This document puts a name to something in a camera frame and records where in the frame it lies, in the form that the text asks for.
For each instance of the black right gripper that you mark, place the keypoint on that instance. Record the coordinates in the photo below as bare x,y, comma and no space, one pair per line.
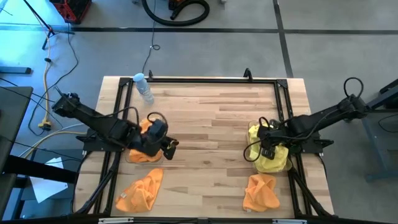
269,137

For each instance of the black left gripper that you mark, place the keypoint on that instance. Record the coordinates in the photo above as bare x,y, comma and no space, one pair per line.
155,137

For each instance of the orange microfiber towel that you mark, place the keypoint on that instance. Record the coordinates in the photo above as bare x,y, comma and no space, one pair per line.
140,193
138,157
259,193
145,126

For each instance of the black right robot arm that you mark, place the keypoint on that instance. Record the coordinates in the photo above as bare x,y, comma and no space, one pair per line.
317,119

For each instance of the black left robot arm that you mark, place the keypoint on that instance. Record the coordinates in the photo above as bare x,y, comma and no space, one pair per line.
93,116

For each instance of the clear plastic basket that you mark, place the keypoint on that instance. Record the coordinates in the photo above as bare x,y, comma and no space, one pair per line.
287,169
127,157

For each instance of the clear plastic water bottle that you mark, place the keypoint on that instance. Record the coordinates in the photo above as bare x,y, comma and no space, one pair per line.
143,88

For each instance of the black clamp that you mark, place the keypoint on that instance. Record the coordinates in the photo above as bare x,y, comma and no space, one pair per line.
150,74
247,74

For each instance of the silver aluminium profile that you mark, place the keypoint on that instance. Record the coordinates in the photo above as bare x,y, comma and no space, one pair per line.
289,221
116,220

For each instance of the white paper sheet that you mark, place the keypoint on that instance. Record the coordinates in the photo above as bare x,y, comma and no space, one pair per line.
46,189

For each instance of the black desk beam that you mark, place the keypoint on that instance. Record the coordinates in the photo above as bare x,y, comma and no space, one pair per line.
37,169

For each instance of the vacuum cleaner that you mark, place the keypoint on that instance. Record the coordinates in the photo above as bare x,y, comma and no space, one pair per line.
174,3

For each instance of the dark grey desk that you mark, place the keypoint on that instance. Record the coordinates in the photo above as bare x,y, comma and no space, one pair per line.
12,109

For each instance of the black tripod stand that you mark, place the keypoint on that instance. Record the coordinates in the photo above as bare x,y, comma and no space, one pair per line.
49,29

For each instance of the red and black tool box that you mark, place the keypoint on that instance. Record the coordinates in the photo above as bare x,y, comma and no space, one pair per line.
71,11

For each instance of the black flat bar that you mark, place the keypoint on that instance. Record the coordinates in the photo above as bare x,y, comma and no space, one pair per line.
15,70

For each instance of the black aluminium table frame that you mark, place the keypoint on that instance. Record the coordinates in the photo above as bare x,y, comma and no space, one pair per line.
202,80

